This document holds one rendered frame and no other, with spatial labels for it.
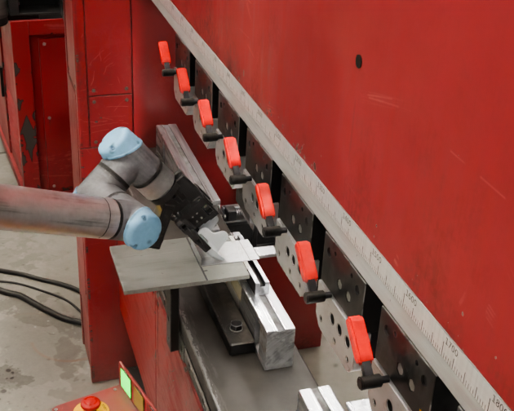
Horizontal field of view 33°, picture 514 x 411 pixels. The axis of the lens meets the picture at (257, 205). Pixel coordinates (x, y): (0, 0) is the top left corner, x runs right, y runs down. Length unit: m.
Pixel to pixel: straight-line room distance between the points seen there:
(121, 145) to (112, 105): 0.93
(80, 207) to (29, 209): 0.10
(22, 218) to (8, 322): 2.01
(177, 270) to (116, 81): 0.90
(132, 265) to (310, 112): 0.67
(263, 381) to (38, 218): 0.57
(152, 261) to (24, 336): 1.56
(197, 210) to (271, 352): 0.32
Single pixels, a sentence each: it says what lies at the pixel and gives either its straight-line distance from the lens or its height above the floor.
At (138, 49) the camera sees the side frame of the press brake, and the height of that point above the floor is 1.19.
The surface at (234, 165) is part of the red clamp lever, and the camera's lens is 1.63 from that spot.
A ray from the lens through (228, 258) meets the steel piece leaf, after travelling 1.86.
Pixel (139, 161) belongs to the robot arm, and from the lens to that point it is 1.69.
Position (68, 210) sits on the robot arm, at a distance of 1.49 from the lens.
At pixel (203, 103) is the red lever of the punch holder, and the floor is 1.31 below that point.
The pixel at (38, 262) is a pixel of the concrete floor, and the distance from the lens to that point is 3.78.
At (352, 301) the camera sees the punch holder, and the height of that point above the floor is 1.29.
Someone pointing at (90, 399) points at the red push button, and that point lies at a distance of 1.80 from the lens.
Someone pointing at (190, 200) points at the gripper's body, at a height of 1.15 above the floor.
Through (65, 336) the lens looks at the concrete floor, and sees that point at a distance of 3.33.
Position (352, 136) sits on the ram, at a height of 1.52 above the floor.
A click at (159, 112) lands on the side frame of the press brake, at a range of 2.63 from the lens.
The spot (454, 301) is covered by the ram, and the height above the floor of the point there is 1.45.
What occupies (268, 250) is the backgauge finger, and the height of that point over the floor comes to 1.00.
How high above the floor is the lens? 1.98
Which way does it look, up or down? 28 degrees down
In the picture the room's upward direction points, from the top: 3 degrees clockwise
